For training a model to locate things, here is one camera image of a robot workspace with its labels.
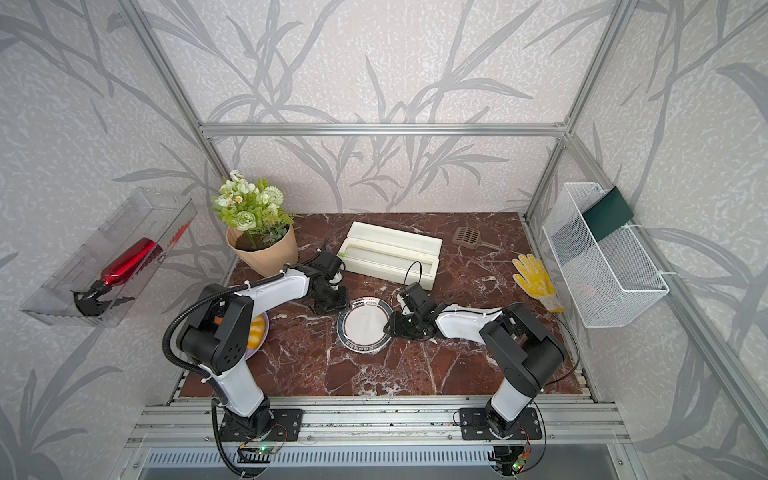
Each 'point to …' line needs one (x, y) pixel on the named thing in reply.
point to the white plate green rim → (360, 325)
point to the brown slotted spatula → (471, 237)
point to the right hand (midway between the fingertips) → (386, 329)
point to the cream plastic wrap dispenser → (399, 256)
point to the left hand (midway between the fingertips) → (349, 308)
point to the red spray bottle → (94, 300)
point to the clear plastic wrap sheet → (360, 325)
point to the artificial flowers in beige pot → (263, 239)
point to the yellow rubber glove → (536, 282)
